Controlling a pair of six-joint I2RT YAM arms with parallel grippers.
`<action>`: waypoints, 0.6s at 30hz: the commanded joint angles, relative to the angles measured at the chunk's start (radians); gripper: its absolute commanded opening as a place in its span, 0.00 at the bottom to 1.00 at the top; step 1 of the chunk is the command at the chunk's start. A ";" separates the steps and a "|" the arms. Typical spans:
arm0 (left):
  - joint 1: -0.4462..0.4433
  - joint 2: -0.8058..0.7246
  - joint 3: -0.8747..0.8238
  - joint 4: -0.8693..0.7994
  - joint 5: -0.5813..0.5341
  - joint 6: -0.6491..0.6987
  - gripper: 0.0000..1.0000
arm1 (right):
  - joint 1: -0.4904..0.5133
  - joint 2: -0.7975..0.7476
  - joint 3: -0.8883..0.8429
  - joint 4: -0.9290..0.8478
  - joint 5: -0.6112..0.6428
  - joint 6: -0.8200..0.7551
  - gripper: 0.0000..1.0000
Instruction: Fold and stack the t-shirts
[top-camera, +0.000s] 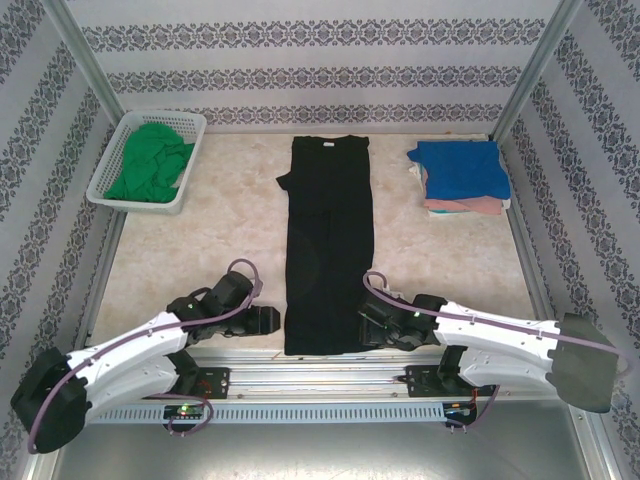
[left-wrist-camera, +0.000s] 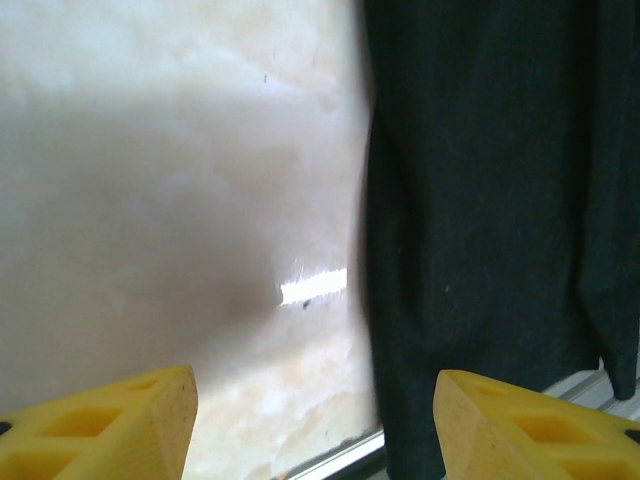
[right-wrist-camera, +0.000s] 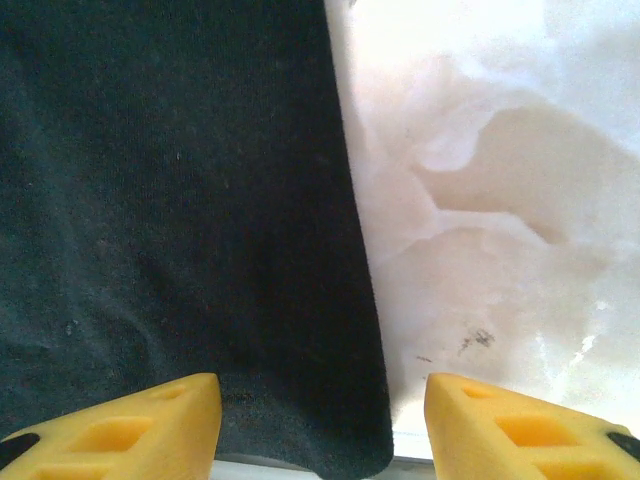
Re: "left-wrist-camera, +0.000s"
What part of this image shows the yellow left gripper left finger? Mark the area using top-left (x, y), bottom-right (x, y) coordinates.
top-left (0, 363), bottom-right (199, 480)

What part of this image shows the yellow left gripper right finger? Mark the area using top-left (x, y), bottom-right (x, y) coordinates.
top-left (433, 369), bottom-right (640, 480)

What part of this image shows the black t-shirt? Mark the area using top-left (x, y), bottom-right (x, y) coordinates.
top-left (357, 0), bottom-right (640, 480)

